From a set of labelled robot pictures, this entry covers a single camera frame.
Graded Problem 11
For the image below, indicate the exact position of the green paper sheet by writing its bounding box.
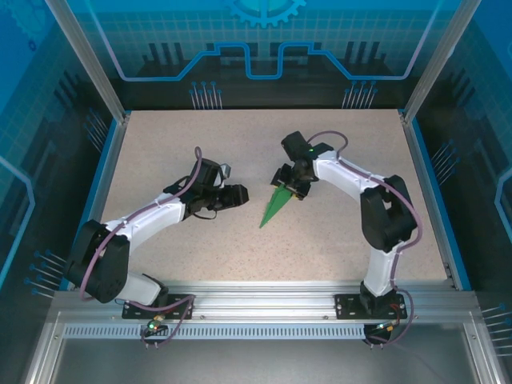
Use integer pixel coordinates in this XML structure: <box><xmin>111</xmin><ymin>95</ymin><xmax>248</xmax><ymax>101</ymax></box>
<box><xmin>258</xmin><ymin>182</ymin><xmax>298</xmax><ymax>230</ymax></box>

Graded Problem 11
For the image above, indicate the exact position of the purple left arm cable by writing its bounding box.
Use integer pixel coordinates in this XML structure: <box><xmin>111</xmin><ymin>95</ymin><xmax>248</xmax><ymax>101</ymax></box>
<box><xmin>78</xmin><ymin>146</ymin><xmax>203</xmax><ymax>351</ymax></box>

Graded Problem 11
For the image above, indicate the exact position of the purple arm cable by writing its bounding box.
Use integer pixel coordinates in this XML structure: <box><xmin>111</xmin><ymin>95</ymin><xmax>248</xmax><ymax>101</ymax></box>
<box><xmin>306</xmin><ymin>130</ymin><xmax>424</xmax><ymax>350</ymax></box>
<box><xmin>78</xmin><ymin>146</ymin><xmax>203</xmax><ymax>351</ymax></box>

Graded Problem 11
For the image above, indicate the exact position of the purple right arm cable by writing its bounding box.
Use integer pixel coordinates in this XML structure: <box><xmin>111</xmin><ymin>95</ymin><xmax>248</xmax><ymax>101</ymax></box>
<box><xmin>306</xmin><ymin>130</ymin><xmax>424</xmax><ymax>350</ymax></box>

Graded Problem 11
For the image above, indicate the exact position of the aluminium mounting rail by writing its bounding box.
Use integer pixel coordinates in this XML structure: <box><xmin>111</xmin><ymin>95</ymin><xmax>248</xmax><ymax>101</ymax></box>
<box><xmin>51</xmin><ymin>279</ymin><xmax>481</xmax><ymax>323</ymax></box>

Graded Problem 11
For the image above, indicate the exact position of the blue and aluminium side rail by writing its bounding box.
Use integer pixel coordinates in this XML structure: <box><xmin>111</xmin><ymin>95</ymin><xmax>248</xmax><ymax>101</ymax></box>
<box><xmin>401</xmin><ymin>111</ymin><xmax>473</xmax><ymax>292</ymax></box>
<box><xmin>59</xmin><ymin>111</ymin><xmax>131</xmax><ymax>292</ymax></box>

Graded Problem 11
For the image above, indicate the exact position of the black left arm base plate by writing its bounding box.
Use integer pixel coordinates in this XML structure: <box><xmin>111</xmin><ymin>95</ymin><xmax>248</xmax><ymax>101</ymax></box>
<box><xmin>122</xmin><ymin>293</ymin><xmax>197</xmax><ymax>320</ymax></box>

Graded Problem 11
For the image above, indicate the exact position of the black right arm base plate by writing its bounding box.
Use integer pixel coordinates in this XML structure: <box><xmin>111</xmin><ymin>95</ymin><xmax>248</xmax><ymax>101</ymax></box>
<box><xmin>334</xmin><ymin>293</ymin><xmax>409</xmax><ymax>320</ymax></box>

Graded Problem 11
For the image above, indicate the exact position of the slotted grey cable duct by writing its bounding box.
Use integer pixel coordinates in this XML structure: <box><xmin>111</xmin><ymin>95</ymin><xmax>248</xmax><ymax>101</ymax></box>
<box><xmin>62</xmin><ymin>324</ymin><xmax>371</xmax><ymax>341</ymax></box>

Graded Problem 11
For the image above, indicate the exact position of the aluminium frame post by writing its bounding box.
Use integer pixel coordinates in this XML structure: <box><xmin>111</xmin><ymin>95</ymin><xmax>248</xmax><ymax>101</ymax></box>
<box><xmin>398</xmin><ymin>0</ymin><xmax>475</xmax><ymax>126</ymax></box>
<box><xmin>43</xmin><ymin>0</ymin><xmax>131</xmax><ymax>125</ymax></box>

